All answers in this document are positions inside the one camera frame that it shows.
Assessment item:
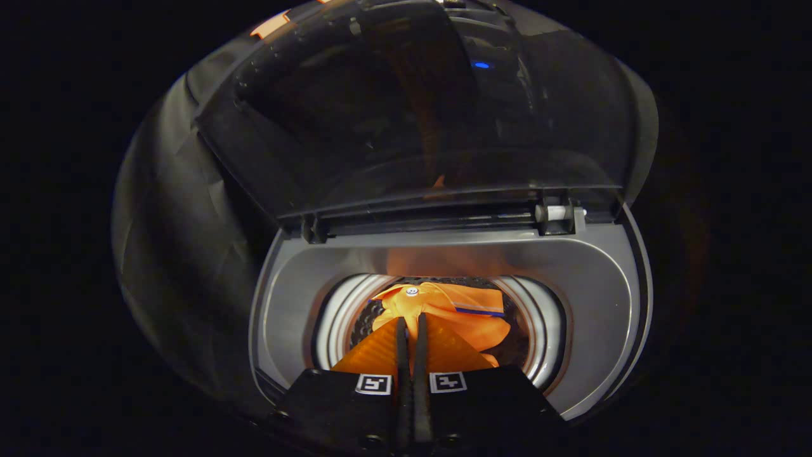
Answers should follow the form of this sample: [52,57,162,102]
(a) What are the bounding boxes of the dark transparent washing machine lid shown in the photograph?
[193,0,660,245]

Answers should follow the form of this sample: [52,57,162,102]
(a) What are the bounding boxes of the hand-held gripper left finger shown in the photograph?
[273,314,412,454]

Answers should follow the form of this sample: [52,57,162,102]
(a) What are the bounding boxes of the yellow polo shirt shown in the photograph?
[371,282,511,369]

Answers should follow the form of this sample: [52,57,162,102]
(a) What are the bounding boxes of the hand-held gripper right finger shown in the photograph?
[412,314,568,454]

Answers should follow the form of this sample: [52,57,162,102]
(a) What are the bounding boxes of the grey washing machine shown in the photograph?
[249,203,654,423]

